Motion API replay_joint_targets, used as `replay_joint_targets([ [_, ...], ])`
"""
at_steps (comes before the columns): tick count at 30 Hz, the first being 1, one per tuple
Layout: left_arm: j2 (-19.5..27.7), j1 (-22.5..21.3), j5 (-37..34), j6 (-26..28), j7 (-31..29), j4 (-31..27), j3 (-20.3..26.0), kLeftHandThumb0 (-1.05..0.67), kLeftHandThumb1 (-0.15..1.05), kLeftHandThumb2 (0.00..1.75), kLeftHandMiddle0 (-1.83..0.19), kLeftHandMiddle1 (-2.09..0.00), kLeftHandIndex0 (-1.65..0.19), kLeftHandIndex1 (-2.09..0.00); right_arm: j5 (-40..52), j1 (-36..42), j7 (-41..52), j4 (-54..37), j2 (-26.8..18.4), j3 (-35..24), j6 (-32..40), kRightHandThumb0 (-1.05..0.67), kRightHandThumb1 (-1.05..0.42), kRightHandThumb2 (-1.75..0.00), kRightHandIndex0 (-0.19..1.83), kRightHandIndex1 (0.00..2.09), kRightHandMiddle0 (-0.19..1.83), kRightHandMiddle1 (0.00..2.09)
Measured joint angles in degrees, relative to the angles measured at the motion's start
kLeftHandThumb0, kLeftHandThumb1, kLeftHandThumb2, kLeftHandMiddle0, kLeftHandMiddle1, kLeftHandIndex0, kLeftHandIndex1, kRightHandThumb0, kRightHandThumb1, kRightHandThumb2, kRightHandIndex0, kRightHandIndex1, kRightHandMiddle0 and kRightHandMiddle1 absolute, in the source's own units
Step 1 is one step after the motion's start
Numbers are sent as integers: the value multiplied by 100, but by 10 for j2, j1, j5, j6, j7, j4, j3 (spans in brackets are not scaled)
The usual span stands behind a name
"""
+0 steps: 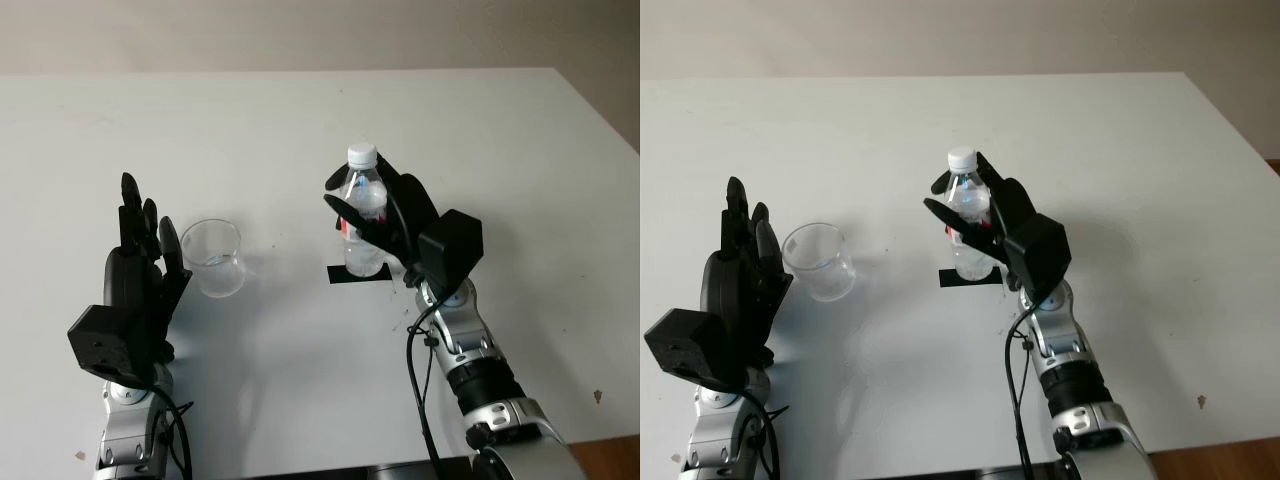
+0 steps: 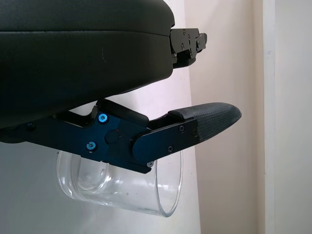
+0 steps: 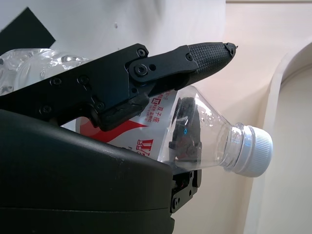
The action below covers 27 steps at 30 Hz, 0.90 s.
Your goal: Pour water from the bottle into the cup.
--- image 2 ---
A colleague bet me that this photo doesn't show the clear glass cup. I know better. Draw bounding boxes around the clear glass cup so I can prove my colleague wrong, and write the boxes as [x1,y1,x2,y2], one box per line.
[56,150,183,220]

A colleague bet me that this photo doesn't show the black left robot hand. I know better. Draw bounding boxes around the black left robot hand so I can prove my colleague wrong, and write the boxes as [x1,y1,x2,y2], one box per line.
[0,0,243,175]

